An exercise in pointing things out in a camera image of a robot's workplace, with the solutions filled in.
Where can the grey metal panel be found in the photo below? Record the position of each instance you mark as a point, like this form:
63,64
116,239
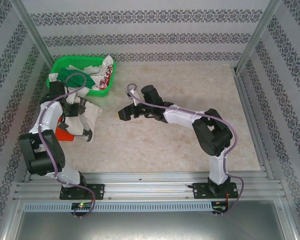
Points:
149,227

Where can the white t-shirt with red print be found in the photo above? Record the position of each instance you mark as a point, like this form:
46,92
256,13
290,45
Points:
104,75

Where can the cream white t-shirt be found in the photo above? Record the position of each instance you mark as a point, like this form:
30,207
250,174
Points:
89,117

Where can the circuit board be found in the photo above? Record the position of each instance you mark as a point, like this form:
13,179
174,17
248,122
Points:
82,205
220,207

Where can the left circuit board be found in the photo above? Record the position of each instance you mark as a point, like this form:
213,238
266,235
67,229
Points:
82,205

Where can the aluminium frame post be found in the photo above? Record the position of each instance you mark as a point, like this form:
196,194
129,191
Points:
257,32
32,32

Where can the green t-shirt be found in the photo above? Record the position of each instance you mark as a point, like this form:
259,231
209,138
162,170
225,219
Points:
75,81

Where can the aluminium side rail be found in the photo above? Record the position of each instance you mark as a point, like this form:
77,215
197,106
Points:
266,165

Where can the orange folded t-shirt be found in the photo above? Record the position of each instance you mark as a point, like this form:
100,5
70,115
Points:
64,135

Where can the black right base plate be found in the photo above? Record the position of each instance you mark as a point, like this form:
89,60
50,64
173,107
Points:
202,192

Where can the green plastic basket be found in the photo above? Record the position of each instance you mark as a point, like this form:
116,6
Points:
64,61

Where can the aluminium rail frame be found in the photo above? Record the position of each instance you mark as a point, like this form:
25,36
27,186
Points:
152,178

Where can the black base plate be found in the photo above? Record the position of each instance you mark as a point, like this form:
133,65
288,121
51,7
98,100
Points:
202,192
97,191

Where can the right circuit board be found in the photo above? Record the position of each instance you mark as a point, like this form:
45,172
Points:
220,207

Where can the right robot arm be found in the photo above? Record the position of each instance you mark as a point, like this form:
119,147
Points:
179,116

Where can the clothes pile in basket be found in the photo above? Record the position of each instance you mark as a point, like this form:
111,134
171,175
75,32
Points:
75,68

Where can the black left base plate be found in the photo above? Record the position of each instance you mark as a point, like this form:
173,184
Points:
97,191

